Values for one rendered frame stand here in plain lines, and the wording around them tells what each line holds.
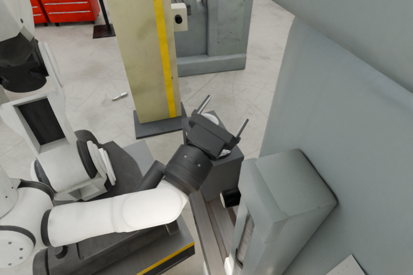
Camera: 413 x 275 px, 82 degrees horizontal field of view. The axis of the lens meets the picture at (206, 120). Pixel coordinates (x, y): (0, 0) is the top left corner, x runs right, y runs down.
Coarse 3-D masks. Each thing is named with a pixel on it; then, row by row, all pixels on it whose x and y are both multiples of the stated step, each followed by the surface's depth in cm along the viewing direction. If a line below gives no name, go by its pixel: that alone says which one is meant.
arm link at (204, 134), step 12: (192, 120) 54; (204, 120) 54; (192, 132) 53; (204, 132) 53; (216, 132) 53; (228, 132) 53; (192, 144) 52; (204, 144) 52; (216, 144) 52; (228, 144) 53; (180, 156) 50; (192, 156) 49; (204, 156) 50; (216, 156) 52; (192, 168) 48; (204, 168) 50; (204, 180) 51
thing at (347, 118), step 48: (288, 48) 15; (336, 48) 11; (288, 96) 15; (336, 96) 11; (384, 96) 9; (288, 144) 16; (336, 144) 12; (384, 144) 9; (336, 192) 13; (384, 192) 10; (336, 240) 13; (384, 240) 10
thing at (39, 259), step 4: (48, 248) 102; (40, 252) 100; (44, 252) 99; (36, 256) 98; (40, 256) 98; (44, 256) 97; (36, 260) 96; (40, 260) 96; (44, 260) 96; (36, 264) 95; (40, 264) 95; (44, 264) 95; (48, 264) 97; (36, 268) 94; (40, 268) 94; (44, 268) 94; (48, 268) 95; (36, 272) 93; (40, 272) 93; (44, 272) 93; (48, 272) 94
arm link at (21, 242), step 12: (0, 168) 39; (0, 180) 38; (12, 180) 43; (24, 180) 46; (0, 192) 38; (12, 192) 40; (0, 204) 38; (12, 204) 40; (0, 216) 38; (0, 228) 37; (12, 228) 37; (24, 228) 38; (0, 240) 36; (12, 240) 36; (24, 240) 37; (0, 252) 37; (12, 252) 38; (24, 252) 38; (0, 264) 38; (12, 264) 39
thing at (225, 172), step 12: (216, 120) 77; (228, 156) 69; (240, 156) 69; (216, 168) 67; (228, 168) 70; (240, 168) 72; (216, 180) 71; (228, 180) 74; (204, 192) 77; (216, 192) 76
